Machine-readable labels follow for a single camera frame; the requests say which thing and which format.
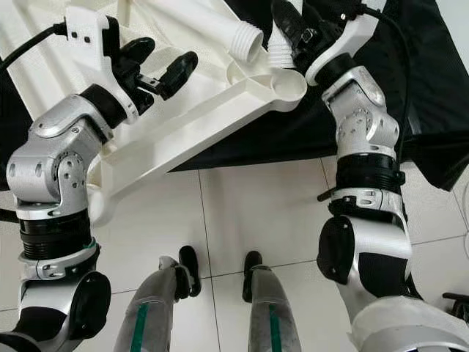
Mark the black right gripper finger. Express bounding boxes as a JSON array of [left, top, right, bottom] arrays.
[[304, 0, 338, 30], [270, 0, 310, 49]]

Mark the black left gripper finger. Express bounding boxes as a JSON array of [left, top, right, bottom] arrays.
[[156, 51, 201, 102], [119, 36, 158, 67]]

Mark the white plastic table leg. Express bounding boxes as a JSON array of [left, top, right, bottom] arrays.
[[169, 0, 265, 63], [266, 29, 298, 70]]

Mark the white plastic table top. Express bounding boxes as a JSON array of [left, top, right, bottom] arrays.
[[0, 0, 309, 228]]

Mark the black tablecloth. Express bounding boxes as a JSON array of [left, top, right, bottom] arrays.
[[0, 0, 469, 191]]

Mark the grey robot right leg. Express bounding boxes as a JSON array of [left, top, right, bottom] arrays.
[[242, 251, 305, 352]]

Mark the black furniture piece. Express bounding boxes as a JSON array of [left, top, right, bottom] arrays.
[[442, 292, 469, 323]]

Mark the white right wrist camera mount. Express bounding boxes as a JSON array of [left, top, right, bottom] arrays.
[[304, 0, 389, 85]]

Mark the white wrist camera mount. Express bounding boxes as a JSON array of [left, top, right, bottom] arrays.
[[64, 6, 140, 124], [304, 0, 389, 85]]

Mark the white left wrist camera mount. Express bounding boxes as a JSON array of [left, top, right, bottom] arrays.
[[64, 6, 140, 124]]

